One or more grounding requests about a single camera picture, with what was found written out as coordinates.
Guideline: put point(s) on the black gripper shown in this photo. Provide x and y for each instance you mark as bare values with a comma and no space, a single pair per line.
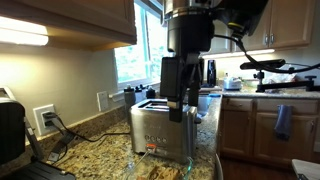
193,68

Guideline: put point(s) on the stainless steel two-slot toaster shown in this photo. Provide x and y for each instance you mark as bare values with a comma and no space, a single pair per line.
150,126

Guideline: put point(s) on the brown bread slice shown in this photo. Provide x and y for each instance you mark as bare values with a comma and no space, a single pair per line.
166,173

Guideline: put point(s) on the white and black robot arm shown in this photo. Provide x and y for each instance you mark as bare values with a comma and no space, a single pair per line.
190,30

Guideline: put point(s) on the square clear glass bowl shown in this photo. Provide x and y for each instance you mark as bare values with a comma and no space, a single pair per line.
140,171

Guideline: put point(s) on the brown bread chunk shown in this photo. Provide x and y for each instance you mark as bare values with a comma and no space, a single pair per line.
141,178

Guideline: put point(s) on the small dark bottle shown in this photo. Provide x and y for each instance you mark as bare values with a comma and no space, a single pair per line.
150,93

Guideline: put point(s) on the tall black appliance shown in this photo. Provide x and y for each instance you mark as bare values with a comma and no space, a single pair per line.
211,73

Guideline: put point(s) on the small white appliance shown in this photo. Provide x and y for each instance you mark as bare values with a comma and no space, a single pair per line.
232,83

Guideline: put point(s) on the grey water bottle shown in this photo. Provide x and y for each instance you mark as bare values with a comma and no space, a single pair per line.
129,100

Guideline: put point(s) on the wooden lower cabinets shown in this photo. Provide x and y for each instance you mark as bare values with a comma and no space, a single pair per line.
240,133

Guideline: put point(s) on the bright kitchen window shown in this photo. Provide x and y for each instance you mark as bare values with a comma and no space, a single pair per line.
133,60

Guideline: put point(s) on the long under-cabinet light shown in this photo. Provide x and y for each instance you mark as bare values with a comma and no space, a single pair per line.
240,54

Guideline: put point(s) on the blue hanging towel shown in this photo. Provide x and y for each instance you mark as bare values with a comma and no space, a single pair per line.
283,121

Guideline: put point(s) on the white stool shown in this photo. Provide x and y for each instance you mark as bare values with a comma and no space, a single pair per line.
306,166

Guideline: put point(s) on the wooden upper cabinet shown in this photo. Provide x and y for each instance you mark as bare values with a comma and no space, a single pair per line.
66,16

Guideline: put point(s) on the under-cabinet light strip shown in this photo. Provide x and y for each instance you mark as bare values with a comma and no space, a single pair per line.
20,31

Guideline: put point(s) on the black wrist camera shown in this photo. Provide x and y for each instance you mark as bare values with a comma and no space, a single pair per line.
171,76

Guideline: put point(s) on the white blank wall plate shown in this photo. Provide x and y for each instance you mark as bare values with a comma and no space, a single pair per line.
102,101

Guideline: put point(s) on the black external camera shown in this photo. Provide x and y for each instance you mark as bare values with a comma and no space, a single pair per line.
263,64

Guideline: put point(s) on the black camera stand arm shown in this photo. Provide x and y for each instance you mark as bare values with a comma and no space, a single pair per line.
283,85

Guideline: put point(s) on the white wall outlet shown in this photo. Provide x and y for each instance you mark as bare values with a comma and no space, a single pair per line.
38,123

